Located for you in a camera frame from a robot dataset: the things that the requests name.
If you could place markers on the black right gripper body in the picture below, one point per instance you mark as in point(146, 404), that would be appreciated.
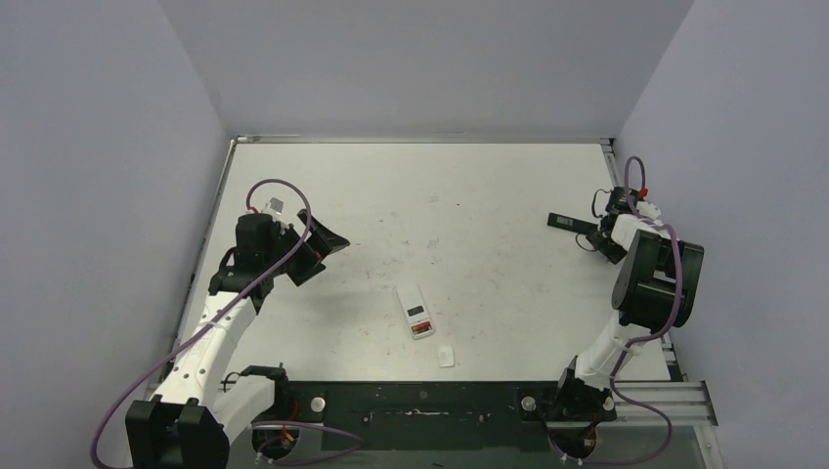
point(601, 234)

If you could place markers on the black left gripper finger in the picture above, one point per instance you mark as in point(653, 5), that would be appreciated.
point(321, 239)
point(304, 265)

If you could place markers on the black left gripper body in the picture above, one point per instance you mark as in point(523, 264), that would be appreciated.
point(284, 239)

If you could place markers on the white red remote control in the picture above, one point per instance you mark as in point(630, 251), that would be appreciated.
point(418, 319)

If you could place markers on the white battery cover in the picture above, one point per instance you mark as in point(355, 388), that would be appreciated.
point(446, 356)

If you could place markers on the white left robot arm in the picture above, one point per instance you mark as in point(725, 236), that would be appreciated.
point(189, 422)

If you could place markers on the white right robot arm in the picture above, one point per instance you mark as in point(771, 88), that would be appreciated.
point(654, 292)

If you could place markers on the black flat bar tool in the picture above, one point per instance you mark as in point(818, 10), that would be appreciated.
point(569, 224)

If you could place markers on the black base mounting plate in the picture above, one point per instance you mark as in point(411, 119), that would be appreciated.
point(434, 415)

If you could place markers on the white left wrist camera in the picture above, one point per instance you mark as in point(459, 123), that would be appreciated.
point(274, 208)

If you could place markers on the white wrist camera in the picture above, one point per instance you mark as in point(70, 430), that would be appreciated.
point(646, 208)
point(274, 208)

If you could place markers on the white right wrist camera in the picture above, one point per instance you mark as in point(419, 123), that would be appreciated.
point(646, 208)

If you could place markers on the aluminium rail frame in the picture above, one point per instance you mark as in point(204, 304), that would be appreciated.
point(687, 404)

